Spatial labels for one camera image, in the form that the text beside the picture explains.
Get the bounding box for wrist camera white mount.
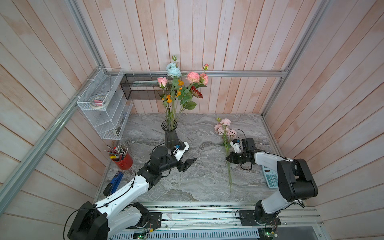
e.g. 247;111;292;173
171;140;190;162
230;139;243;154

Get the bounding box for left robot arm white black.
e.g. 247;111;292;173
63;140;196;240

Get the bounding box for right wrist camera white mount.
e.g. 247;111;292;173
230;139;243;154

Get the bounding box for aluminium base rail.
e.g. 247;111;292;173
141;202;325;231

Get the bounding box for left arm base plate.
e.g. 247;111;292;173
127;203;162;230

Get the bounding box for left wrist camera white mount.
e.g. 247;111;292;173
171;140;190;162

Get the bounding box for tape roll on shelf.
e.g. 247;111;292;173
90;95;109;110

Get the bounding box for red pen cup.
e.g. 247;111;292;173
106;144;133;170

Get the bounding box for blue stapler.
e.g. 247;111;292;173
103;171;124;197

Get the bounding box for white wire mesh shelf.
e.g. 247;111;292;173
77;68;133;140

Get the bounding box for pink rose bud stem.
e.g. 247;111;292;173
158;77;169;119

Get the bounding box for black mesh wall shelf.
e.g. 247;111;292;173
120;74;165;101

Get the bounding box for mixed bouquet remaining flowers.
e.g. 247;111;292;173
165;55;210;122

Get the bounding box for pink peony stem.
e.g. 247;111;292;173
214;118;237;156
213;123;235;194

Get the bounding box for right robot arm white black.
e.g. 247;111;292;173
226;138;318;226

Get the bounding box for dark glass vase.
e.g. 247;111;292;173
162;120;179;150

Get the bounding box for light blue calculator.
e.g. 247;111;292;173
262;166;279;189

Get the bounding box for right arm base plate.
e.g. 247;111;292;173
235;210;281;227

